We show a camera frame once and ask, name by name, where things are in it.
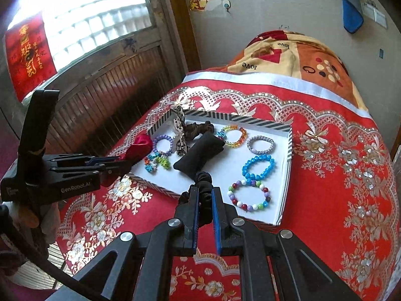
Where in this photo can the leopard print bow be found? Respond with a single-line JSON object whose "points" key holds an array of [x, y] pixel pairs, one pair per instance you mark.
{"points": [[179, 142]]}

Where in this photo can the dark brown scrunchie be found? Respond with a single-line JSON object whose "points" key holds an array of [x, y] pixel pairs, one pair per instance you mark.
{"points": [[193, 130]]}

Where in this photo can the black scrunchie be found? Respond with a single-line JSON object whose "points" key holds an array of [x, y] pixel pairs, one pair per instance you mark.
{"points": [[203, 182]]}

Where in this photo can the striped white tray box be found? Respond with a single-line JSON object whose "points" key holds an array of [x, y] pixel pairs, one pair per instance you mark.
{"points": [[226, 167]]}

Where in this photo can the orange cream patterned blanket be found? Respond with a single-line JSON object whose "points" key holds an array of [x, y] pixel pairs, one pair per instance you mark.
{"points": [[299, 56]]}

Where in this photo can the red gold floral bedspread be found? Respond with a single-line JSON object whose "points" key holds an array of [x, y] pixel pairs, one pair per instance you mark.
{"points": [[341, 201]]}

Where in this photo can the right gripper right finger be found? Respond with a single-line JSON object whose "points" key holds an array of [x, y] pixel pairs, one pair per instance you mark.
{"points": [[226, 239]]}

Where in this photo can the dark red ribbon bow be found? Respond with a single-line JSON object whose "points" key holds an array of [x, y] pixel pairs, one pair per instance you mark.
{"points": [[141, 147]]}

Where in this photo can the wooden slatted headboard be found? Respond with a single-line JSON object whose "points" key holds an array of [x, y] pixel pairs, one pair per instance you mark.
{"points": [[106, 92]]}

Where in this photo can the blue grey hanging cloth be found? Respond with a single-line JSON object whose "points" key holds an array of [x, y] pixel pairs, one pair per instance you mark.
{"points": [[352, 15]]}

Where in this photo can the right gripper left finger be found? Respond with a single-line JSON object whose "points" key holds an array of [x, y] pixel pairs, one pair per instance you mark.
{"points": [[187, 212]]}

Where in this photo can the red paper window decoration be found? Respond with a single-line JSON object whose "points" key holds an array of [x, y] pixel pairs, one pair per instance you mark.
{"points": [[30, 62]]}

